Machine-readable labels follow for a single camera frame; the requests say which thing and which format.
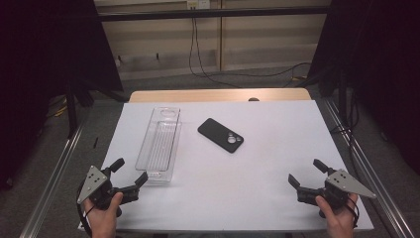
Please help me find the person's right hand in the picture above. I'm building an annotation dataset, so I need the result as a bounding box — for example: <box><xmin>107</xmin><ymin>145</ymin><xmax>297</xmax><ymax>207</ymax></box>
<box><xmin>314</xmin><ymin>193</ymin><xmax>360</xmax><ymax>238</ymax></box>

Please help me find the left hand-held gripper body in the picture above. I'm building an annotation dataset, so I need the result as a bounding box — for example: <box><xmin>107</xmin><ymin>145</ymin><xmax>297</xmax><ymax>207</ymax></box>
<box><xmin>76</xmin><ymin>165</ymin><xmax>119</xmax><ymax>210</ymax></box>

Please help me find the aluminium floor rail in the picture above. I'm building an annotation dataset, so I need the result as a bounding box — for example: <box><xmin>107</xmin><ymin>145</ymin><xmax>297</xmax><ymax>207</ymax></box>
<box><xmin>321</xmin><ymin>98</ymin><xmax>416</xmax><ymax>238</ymax></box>
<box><xmin>19</xmin><ymin>117</ymin><xmax>87</xmax><ymax>238</ymax></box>

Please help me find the clear plastic tray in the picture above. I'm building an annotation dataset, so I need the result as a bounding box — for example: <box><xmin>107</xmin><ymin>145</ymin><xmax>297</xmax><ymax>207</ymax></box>
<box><xmin>134</xmin><ymin>106</ymin><xmax>183</xmax><ymax>183</ymax></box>

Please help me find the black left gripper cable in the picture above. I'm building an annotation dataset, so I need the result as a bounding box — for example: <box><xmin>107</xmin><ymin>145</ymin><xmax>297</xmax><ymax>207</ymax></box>
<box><xmin>75</xmin><ymin>179</ymin><xmax>94</xmax><ymax>238</ymax></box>

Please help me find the black floor cable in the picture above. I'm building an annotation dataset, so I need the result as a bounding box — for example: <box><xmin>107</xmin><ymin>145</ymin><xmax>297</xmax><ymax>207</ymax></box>
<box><xmin>194</xmin><ymin>61</ymin><xmax>313</xmax><ymax>79</ymax></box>

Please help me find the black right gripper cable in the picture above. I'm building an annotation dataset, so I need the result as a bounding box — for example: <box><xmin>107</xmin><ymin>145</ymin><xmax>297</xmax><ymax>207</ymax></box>
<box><xmin>344</xmin><ymin>196</ymin><xmax>361</xmax><ymax>229</ymax></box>

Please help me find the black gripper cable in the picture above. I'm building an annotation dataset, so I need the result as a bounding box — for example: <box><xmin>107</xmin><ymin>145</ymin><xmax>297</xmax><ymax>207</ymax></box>
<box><xmin>75</xmin><ymin>179</ymin><xmax>94</xmax><ymax>238</ymax></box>
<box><xmin>344</xmin><ymin>196</ymin><xmax>361</xmax><ymax>229</ymax></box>

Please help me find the black metal stand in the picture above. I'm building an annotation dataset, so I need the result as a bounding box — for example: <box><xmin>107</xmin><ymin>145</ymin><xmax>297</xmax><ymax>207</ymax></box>
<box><xmin>63</xmin><ymin>80</ymin><xmax>87</xmax><ymax>139</ymax></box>

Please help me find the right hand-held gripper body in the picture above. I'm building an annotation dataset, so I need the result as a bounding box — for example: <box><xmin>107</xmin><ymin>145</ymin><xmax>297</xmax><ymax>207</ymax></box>
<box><xmin>321</xmin><ymin>169</ymin><xmax>377</xmax><ymax>209</ymax></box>

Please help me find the white wall power outlet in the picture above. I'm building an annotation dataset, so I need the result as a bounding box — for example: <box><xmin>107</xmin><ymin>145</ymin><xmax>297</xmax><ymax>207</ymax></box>
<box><xmin>186</xmin><ymin>0</ymin><xmax>212</xmax><ymax>11</ymax></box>

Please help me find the black curtain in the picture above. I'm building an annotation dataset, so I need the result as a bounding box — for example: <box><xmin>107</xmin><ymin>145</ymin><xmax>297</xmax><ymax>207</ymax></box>
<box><xmin>0</xmin><ymin>0</ymin><xmax>125</xmax><ymax>192</ymax></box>
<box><xmin>306</xmin><ymin>0</ymin><xmax>420</xmax><ymax>177</ymax></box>

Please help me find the black cable bundle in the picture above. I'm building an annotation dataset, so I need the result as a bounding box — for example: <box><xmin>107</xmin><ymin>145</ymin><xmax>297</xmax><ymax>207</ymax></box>
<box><xmin>329</xmin><ymin>88</ymin><xmax>362</xmax><ymax>181</ymax></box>

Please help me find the person's left hand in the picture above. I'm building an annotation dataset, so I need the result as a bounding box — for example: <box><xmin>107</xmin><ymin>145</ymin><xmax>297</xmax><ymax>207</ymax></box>
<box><xmin>81</xmin><ymin>192</ymin><xmax>124</xmax><ymax>238</ymax></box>

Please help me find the yellow floor cable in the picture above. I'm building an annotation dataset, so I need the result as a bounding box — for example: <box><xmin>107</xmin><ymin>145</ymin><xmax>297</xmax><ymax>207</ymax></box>
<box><xmin>45</xmin><ymin>96</ymin><xmax>68</xmax><ymax>119</ymax></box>

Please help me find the black phone case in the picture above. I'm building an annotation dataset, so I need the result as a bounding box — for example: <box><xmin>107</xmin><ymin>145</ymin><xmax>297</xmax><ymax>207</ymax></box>
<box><xmin>197</xmin><ymin>117</ymin><xmax>245</xmax><ymax>154</ymax></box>

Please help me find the black horizontal metal bar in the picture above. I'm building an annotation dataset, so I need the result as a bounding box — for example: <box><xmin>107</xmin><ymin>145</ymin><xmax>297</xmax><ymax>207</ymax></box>
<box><xmin>98</xmin><ymin>5</ymin><xmax>332</xmax><ymax>23</ymax></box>

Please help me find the black hanging cable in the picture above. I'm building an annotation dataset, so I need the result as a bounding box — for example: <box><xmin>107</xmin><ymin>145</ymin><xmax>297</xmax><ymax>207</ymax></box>
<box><xmin>188</xmin><ymin>18</ymin><xmax>243</xmax><ymax>89</ymax></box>

